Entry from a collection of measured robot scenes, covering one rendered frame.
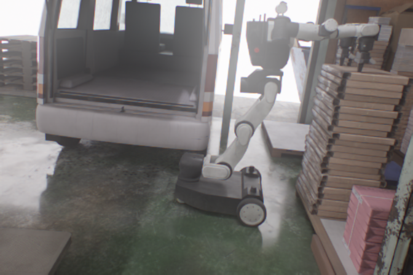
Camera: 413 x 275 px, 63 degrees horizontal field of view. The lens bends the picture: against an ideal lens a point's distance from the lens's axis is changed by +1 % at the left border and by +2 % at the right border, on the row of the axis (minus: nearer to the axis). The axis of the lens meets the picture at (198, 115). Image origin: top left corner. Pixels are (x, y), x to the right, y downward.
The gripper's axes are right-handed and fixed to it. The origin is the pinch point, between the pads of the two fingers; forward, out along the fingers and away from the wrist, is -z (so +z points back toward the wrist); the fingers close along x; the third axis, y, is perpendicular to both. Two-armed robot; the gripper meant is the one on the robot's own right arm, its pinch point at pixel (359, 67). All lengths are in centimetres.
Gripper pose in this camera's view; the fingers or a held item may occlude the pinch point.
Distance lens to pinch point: 234.7
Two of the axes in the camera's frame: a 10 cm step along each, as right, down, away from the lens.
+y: -9.9, -1.1, 0.5
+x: 0.7, -2.6, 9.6
